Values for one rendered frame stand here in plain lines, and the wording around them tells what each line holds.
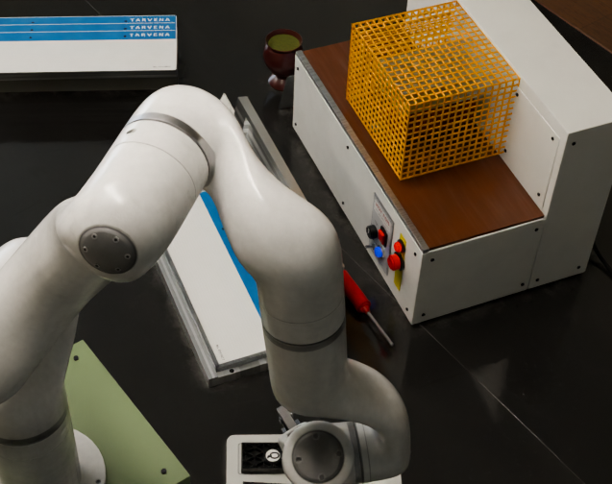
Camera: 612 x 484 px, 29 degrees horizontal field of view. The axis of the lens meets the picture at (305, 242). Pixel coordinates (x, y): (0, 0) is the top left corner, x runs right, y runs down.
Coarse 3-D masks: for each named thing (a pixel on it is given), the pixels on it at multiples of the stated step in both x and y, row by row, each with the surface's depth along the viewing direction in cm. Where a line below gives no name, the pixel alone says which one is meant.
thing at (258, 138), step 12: (240, 108) 216; (252, 108) 215; (240, 120) 216; (252, 120) 212; (252, 132) 215; (264, 132) 210; (252, 144) 216; (264, 144) 208; (264, 156) 211; (276, 156) 206; (276, 168) 205; (288, 180) 202; (300, 192) 200
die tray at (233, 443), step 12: (228, 444) 190; (240, 444) 190; (228, 456) 188; (240, 456) 188; (228, 468) 187; (240, 468) 187; (228, 480) 185; (240, 480) 185; (252, 480) 185; (264, 480) 185; (276, 480) 186; (288, 480) 186; (384, 480) 186; (396, 480) 186
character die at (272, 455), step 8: (248, 448) 189; (256, 448) 188; (264, 448) 189; (272, 448) 188; (280, 448) 189; (248, 456) 188; (256, 456) 187; (264, 456) 187; (272, 456) 187; (280, 456) 187; (248, 464) 187; (256, 464) 186; (264, 464) 187; (272, 464) 186; (280, 464) 187; (248, 472) 186; (256, 472) 186; (264, 472) 186; (272, 472) 186; (280, 472) 186
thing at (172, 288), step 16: (160, 256) 215; (160, 272) 213; (176, 288) 210; (176, 304) 207; (192, 320) 205; (192, 336) 202; (208, 368) 198; (240, 368) 199; (256, 368) 200; (208, 384) 198
